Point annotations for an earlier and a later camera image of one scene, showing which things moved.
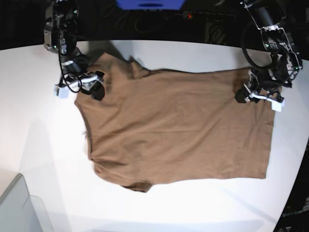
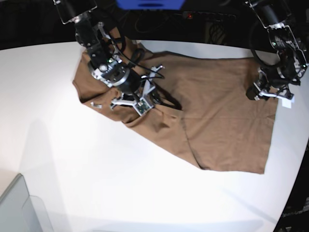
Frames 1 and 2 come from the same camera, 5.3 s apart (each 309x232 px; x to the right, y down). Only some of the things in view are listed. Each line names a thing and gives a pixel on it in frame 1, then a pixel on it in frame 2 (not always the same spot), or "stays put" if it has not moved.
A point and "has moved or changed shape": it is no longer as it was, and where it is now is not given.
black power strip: [207, 16] stays put
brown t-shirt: [168, 126] has moved or changed shape
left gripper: [91, 82] → [159, 95]
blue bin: [150, 5] stays put
